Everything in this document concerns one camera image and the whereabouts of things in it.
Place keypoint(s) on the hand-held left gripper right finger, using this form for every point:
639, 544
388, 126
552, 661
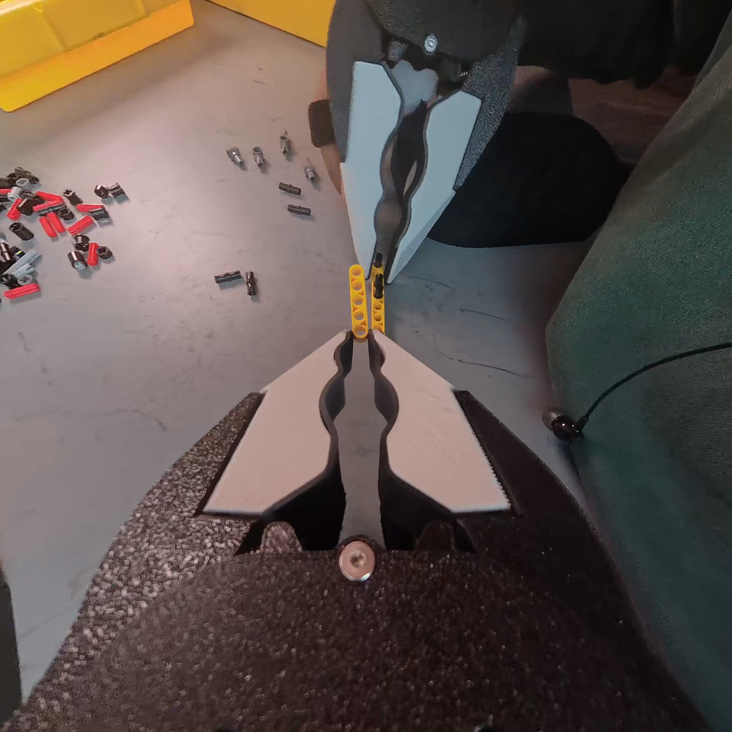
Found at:
440, 452

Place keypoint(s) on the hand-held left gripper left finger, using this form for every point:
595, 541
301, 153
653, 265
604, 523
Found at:
274, 452

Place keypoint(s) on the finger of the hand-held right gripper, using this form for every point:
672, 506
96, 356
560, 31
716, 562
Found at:
452, 148
366, 126

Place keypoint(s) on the long yellow lego beam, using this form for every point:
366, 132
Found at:
378, 311

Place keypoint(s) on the short yellow lego beam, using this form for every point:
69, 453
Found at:
358, 303

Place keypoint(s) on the pile of small lego pieces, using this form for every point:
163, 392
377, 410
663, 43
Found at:
50, 222

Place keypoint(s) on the black quilted cushion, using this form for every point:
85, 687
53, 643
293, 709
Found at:
532, 183

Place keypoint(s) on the yellow plastic bin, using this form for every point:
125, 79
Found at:
86, 46
274, 14

